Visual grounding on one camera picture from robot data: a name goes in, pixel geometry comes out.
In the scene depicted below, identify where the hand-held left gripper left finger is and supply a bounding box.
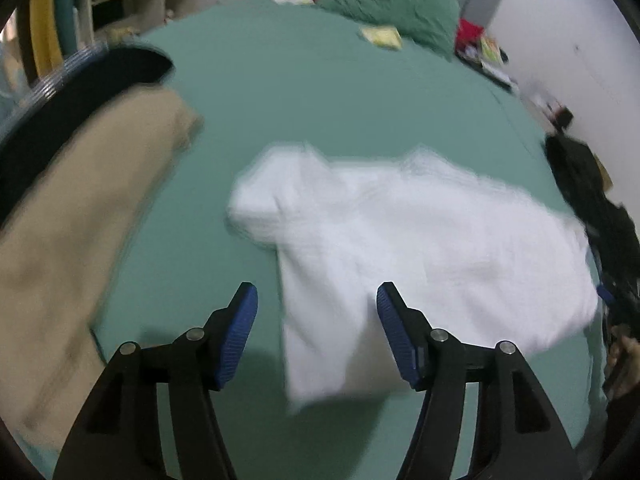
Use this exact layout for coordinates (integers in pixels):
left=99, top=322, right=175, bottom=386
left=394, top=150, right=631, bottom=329
left=52, top=281, right=259, bottom=480

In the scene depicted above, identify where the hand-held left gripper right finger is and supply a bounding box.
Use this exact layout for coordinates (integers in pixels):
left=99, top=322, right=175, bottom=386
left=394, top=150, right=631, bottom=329
left=376, top=281, right=584, bottom=480

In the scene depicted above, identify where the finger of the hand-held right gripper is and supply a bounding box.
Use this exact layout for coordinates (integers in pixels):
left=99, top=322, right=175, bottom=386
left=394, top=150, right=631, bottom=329
left=596, top=280, right=640, bottom=323

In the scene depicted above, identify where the white hoodie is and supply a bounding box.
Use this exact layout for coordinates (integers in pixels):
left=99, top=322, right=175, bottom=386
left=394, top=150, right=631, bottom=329
left=226, top=142, right=601, bottom=413

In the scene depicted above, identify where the pile of black clothes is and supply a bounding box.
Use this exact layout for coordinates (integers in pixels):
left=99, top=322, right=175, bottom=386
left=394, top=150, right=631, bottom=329
left=544, top=132, right=640, bottom=291

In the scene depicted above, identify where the person's right hand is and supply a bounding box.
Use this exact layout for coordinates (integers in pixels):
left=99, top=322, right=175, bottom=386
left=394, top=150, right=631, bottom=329
left=606, top=334, right=640, bottom=398

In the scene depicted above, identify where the folded beige garment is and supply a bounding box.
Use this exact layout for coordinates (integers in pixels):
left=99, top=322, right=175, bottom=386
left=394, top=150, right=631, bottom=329
left=0, top=87, right=205, bottom=448

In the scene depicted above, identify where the clutter of books and packets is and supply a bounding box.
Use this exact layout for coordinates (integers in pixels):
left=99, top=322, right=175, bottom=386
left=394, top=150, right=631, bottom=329
left=457, top=34, right=518, bottom=92

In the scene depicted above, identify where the folded black garment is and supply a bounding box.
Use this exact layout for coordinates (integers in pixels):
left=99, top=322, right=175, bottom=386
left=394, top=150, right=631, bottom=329
left=0, top=46, right=176, bottom=228

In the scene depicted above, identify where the yellow small packet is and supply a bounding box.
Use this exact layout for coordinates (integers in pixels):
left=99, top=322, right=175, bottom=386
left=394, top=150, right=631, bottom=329
left=361, top=25, right=403, bottom=52

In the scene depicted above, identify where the tablet computer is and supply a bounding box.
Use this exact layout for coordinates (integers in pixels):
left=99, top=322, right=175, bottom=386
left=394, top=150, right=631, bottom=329
left=25, top=42, right=111, bottom=111

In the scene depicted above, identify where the green pillow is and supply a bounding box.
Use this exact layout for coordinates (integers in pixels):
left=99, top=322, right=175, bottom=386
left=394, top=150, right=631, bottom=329
left=317, top=0, right=465, bottom=58

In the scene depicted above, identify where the teal curtain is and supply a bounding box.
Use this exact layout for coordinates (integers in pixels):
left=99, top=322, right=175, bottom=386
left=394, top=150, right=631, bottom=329
left=55, top=0, right=80, bottom=56

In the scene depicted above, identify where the yellow curtain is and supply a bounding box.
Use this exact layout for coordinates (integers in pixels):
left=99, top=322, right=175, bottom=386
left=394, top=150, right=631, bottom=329
left=29, top=0, right=63, bottom=77

